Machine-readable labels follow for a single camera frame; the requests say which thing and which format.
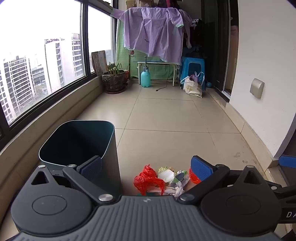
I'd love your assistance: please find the orange foam fruit net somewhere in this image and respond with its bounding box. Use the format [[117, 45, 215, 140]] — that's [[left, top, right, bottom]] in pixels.
[[189, 168, 201, 184]]

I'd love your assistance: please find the teal spray bottle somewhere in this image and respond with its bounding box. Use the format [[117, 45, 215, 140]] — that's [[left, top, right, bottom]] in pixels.
[[140, 56, 151, 87]]

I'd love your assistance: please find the green cloth curtain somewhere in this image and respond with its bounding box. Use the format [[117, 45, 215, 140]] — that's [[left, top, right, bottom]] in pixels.
[[115, 20, 174, 80]]

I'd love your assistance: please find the dark teal trash bin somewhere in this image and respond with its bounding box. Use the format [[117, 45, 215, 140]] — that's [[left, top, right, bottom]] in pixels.
[[39, 120, 121, 197]]

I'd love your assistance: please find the white low bench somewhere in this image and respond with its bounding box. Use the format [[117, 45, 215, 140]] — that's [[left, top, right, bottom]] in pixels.
[[137, 61, 178, 87]]

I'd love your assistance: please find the cabbage leaf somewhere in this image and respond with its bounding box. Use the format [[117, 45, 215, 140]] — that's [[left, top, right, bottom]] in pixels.
[[157, 167, 175, 183]]

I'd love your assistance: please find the cardboard board on sill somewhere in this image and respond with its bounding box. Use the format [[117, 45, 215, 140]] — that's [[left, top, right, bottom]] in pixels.
[[91, 50, 108, 76]]

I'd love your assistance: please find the black power cable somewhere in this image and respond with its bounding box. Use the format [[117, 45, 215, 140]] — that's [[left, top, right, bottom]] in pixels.
[[155, 69, 175, 92]]

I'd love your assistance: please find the blue plastic stool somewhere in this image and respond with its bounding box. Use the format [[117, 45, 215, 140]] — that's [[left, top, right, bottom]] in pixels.
[[180, 57, 206, 91]]

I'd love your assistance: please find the silver wall outlet cover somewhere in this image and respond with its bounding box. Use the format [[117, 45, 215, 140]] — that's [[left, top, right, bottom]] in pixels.
[[250, 78, 264, 99]]

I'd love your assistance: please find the red plastic bag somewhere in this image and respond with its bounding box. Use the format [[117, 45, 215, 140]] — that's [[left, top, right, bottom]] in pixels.
[[133, 164, 166, 196]]

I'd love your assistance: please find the purple garment on rack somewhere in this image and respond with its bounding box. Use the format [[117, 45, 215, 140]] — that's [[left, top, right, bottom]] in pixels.
[[111, 7, 192, 65]]

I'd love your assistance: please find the white tote bag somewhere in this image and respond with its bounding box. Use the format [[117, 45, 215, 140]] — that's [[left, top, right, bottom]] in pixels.
[[180, 72, 205, 98]]

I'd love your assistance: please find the clear plastic bag with trash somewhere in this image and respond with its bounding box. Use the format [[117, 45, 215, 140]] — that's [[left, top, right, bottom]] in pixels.
[[164, 170, 190, 199]]

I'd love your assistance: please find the potted plant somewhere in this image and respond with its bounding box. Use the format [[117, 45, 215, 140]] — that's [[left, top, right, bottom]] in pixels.
[[102, 63, 127, 94]]

